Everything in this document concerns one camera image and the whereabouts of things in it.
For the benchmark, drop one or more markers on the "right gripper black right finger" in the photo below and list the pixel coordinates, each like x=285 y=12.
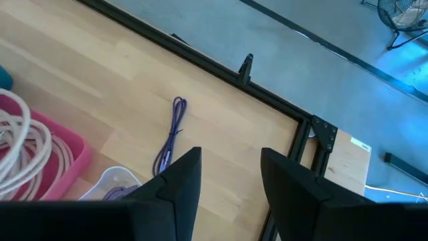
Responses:
x=301 y=207

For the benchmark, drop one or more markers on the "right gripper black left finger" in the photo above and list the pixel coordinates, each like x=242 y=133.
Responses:
x=177 y=187

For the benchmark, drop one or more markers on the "clear plastic bin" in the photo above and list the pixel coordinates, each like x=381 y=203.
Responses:
x=113 y=175

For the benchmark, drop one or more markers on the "white label sticker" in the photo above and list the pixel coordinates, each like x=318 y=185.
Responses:
x=361 y=144

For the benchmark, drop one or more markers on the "pink plastic bin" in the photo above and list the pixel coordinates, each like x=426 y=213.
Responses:
x=78 y=157

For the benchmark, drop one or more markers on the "black metal floor stand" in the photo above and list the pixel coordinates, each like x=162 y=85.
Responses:
x=401 y=165

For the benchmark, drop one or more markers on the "teal plastic bin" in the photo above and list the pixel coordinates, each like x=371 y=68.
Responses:
x=5 y=78

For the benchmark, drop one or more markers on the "black aluminium table frame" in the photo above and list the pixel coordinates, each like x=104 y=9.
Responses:
x=200 y=61

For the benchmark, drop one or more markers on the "small black frame clamp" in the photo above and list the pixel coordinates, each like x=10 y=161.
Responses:
x=246 y=67

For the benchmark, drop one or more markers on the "small black flat bracket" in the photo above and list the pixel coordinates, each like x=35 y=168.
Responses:
x=180 y=39

